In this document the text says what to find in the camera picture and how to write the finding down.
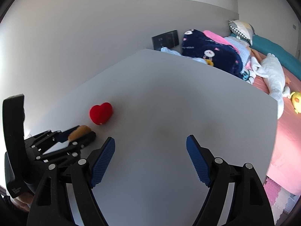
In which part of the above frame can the brown bear cookie plush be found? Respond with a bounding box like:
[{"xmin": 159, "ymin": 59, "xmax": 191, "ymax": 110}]
[{"xmin": 68, "ymin": 125, "xmax": 92, "ymax": 142}]

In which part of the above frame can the person's left hand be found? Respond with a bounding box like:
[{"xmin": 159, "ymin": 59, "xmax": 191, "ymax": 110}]
[{"xmin": 10, "ymin": 192, "xmax": 34, "ymax": 212}]

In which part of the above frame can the pink grey foam floor mat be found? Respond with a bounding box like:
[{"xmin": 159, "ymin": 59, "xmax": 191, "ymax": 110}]
[{"xmin": 264, "ymin": 177, "xmax": 299, "ymax": 225}]

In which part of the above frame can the red heart toy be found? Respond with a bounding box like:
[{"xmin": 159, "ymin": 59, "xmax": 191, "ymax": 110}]
[{"xmin": 89, "ymin": 102, "xmax": 113, "ymax": 125}]

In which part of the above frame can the yellow chick plush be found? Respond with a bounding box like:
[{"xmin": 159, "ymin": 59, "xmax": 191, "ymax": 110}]
[{"xmin": 290, "ymin": 92, "xmax": 301, "ymax": 114}]

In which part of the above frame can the white goose plush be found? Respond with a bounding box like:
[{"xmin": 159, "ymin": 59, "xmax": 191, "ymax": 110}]
[{"xmin": 251, "ymin": 53, "xmax": 291, "ymax": 119}]

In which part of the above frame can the teal pillow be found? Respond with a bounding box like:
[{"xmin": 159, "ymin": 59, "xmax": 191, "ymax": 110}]
[{"xmin": 230, "ymin": 33, "xmax": 300, "ymax": 80}]

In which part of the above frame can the navy patterned blanket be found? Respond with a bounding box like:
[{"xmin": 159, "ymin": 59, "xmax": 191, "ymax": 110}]
[{"xmin": 182, "ymin": 29, "xmax": 243, "ymax": 79}]

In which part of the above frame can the light blue blanket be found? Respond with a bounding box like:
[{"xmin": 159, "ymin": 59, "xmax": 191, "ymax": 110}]
[{"xmin": 224, "ymin": 36, "xmax": 251, "ymax": 65}]

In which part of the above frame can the checkered grey pillow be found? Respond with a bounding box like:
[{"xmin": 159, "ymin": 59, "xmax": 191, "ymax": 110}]
[{"xmin": 229, "ymin": 20, "xmax": 256, "ymax": 45}]

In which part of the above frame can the black wall socket panel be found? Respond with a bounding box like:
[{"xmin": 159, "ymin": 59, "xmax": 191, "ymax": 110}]
[{"xmin": 151, "ymin": 30, "xmax": 179, "ymax": 51}]

